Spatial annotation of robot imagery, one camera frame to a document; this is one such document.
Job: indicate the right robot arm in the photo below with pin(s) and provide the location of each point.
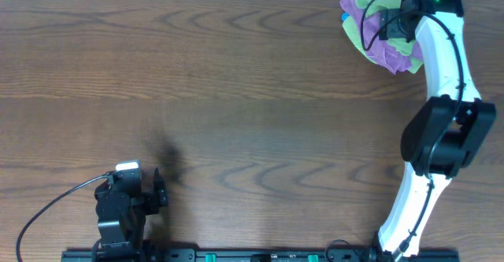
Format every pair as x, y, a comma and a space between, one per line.
446, 133

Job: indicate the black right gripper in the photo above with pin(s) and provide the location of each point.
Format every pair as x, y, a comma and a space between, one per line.
389, 26

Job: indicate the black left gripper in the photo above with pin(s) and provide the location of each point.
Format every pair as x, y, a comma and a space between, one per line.
154, 199

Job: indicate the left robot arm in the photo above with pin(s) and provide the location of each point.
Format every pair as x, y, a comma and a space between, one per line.
122, 208

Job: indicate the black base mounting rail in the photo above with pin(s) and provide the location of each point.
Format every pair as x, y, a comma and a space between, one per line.
191, 255

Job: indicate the light green cloth underneath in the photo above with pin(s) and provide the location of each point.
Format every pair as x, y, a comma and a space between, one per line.
396, 55

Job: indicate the green microfiber cloth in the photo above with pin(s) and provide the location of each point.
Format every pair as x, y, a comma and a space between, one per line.
372, 16

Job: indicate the purple microfiber cloth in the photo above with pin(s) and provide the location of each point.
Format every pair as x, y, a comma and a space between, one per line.
361, 20

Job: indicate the blue cloth corner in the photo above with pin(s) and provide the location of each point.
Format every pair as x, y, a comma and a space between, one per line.
344, 16

